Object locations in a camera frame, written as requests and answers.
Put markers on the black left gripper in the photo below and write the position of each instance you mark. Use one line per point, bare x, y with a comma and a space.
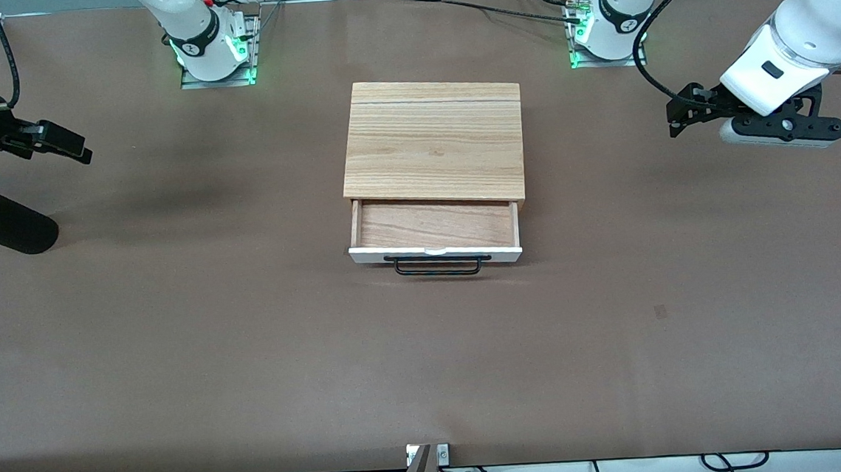
707, 103

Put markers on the black oblong object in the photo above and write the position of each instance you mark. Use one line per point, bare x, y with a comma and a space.
9, 228

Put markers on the wooden drawer cabinet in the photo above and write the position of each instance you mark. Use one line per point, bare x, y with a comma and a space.
432, 139

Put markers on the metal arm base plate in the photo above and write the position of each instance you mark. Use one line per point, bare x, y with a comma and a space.
574, 44
253, 48

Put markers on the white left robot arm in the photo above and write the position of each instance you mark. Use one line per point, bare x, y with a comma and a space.
813, 23

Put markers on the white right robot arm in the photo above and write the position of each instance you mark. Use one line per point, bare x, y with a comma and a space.
199, 29

